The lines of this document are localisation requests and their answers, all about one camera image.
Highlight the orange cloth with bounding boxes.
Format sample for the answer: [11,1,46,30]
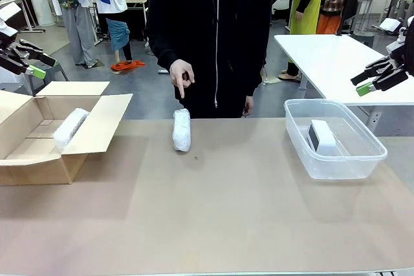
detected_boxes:
[111,59,146,72]

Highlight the person's right hand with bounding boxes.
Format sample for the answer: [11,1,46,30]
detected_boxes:
[169,59,196,99]

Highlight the figure in floral shirt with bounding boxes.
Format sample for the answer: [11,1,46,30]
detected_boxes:
[48,0,98,69]

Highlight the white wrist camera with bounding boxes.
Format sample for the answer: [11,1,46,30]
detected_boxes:
[378,17,408,44]
[0,1,22,37]

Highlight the white side table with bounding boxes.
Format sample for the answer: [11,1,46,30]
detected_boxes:
[274,34,414,134]

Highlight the black covered background table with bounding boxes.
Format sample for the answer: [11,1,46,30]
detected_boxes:
[124,0,150,41]

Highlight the clear plastic container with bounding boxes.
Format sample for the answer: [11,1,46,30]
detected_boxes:
[283,98,388,180]

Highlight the unwrapped white digital clock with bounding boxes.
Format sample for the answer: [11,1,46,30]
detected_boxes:
[306,119,338,156]

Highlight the person's left hand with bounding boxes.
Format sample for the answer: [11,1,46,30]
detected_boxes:
[243,95,255,117]

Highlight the person in plaid orange clothes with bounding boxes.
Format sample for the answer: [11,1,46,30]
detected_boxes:
[316,0,362,36]

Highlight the person in black hoodie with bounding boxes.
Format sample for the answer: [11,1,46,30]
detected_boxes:
[145,0,274,119]

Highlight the person in yellow apron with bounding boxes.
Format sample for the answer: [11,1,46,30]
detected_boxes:
[278,0,324,81]

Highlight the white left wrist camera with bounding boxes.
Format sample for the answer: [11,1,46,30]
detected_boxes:
[0,1,22,37]

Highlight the grey plastic stool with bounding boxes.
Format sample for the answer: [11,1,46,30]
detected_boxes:
[32,61,69,96]

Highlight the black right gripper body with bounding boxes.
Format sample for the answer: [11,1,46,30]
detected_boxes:
[386,41,414,75]

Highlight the open cardboard box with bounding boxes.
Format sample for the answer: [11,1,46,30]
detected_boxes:
[0,81,134,187]

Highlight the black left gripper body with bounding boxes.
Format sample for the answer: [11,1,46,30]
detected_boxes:
[0,35,22,63]

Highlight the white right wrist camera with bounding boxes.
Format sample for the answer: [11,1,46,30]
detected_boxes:
[378,17,408,44]

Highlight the bubble-wrapped clock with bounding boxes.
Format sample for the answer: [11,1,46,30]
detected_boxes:
[173,109,192,153]
[53,107,91,153]

